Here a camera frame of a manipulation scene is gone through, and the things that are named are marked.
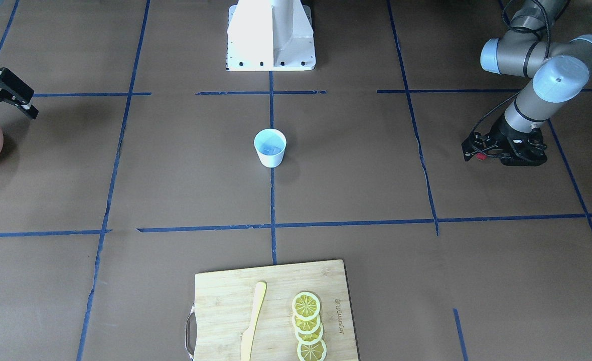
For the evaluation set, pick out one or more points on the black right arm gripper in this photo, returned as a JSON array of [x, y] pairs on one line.
[[6, 85]]

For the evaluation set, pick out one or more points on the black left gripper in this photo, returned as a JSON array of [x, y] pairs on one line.
[[502, 134]]

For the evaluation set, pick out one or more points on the clear ice cube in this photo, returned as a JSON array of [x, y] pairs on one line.
[[270, 149]]

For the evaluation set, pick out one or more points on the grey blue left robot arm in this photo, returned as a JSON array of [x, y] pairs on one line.
[[557, 72]]

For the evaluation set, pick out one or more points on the light blue paper cup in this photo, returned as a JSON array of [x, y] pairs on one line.
[[270, 136]]

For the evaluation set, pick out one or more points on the lemon slice top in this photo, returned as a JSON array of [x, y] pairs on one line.
[[306, 306]]

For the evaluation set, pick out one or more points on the lemon slice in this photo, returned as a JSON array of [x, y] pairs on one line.
[[306, 326], [312, 351], [306, 306], [309, 338]]

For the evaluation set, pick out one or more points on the lemon slice bottom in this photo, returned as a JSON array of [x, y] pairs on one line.
[[312, 351]]

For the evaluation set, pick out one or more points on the bamboo cutting board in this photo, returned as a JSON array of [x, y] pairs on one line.
[[222, 306]]

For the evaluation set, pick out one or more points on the yellow plastic knife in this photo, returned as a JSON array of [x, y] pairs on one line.
[[247, 338]]

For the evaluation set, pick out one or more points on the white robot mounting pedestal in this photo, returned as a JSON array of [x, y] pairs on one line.
[[265, 36]]

